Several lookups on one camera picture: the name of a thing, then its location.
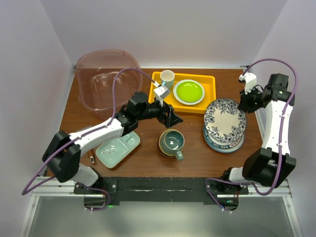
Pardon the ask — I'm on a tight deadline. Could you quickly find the yellow plastic tray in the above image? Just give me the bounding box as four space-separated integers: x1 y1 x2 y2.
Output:
164 73 216 114

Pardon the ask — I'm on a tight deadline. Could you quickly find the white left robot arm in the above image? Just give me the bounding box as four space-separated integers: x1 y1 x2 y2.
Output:
42 92 183 194

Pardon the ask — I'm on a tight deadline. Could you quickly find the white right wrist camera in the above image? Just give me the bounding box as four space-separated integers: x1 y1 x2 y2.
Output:
238 73 257 94

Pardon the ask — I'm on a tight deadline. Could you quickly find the teal glazed mug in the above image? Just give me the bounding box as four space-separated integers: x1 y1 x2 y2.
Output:
159 129 185 161

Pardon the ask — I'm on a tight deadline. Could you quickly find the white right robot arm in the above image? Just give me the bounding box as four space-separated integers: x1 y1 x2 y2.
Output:
220 73 296 194

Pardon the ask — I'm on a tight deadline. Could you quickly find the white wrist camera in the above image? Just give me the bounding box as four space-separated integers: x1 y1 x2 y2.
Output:
238 73 257 94
154 85 170 100

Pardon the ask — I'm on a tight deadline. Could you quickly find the mint green divided dish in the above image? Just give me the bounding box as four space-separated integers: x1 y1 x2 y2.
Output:
95 131 140 169

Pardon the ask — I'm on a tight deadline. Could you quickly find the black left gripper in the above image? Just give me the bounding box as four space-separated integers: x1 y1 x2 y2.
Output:
136 96 183 128

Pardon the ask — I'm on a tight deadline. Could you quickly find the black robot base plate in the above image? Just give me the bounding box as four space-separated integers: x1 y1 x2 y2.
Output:
74 176 249 212

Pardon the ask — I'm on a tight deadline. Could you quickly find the transparent pink plastic bin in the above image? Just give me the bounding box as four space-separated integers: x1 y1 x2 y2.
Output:
75 49 143 112

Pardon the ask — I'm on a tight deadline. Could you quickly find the wooden handled metal scraper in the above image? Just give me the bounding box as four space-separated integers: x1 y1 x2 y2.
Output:
87 149 96 164

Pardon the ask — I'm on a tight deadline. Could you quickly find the white scalloped plate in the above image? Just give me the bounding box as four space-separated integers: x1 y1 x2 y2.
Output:
173 79 205 105

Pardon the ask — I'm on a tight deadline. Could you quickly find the blue floral pattern plate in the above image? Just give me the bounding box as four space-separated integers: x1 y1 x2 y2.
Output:
204 98 247 143

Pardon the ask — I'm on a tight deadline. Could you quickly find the lime green small plate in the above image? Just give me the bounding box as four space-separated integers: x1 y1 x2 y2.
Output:
176 81 203 103

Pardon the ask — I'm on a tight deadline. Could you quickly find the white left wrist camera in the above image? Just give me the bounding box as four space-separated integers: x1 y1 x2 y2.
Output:
154 85 170 100

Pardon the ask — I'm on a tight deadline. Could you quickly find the teal rim lettered plate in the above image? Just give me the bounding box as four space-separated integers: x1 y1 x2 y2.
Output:
203 126 245 153

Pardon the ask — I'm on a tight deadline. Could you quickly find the light blue ceramic mug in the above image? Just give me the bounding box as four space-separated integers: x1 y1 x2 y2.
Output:
160 70 175 90

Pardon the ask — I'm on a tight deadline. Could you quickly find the aluminium frame rail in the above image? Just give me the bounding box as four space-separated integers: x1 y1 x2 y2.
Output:
19 179 106 237

